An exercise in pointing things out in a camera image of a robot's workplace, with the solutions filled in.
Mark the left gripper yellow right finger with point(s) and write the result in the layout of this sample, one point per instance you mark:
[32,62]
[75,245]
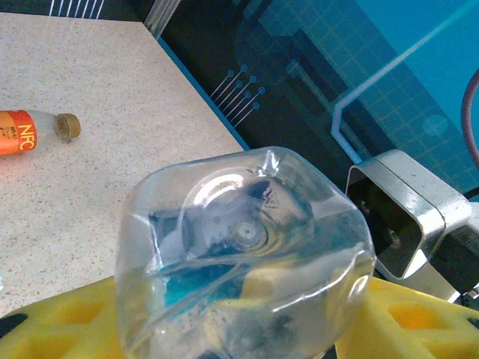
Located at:
[411,329]

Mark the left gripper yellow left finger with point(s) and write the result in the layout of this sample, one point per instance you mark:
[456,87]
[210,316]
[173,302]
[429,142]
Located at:
[56,329]

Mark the clear bottle blue cap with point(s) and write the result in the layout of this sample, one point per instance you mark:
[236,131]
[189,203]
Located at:
[243,232]

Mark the orange NFC juice bottle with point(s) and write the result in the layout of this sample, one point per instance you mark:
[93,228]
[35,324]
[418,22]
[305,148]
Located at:
[22,132]

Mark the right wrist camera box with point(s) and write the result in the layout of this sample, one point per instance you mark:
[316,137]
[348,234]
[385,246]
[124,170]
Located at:
[411,179]

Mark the aluminium frame post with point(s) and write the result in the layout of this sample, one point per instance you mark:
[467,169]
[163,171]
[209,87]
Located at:
[161,15]

